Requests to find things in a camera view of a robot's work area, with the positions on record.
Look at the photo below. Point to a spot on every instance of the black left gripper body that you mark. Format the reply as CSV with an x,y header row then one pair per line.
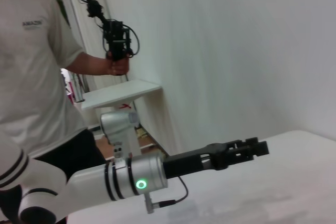
x,y
189,162

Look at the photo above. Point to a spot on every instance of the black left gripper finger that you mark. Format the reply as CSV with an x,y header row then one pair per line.
x,y
244,143
252,151

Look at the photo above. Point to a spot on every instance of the person bare forearm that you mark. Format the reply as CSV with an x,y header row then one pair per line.
x,y
89,64

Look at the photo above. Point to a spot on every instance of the white and silver left robot arm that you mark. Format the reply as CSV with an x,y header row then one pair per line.
x,y
86,187

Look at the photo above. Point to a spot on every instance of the person hand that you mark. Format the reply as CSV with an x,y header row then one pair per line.
x,y
119,66

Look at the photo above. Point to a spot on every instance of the silver robot joint housing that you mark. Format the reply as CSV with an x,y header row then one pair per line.
x,y
115,124

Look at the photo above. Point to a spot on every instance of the white side table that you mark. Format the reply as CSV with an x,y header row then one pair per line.
x,y
118,95

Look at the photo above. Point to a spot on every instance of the pink and white object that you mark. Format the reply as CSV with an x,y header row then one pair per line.
x,y
69,90

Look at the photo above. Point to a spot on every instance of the person in white t-shirt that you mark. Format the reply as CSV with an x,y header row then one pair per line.
x,y
31,77

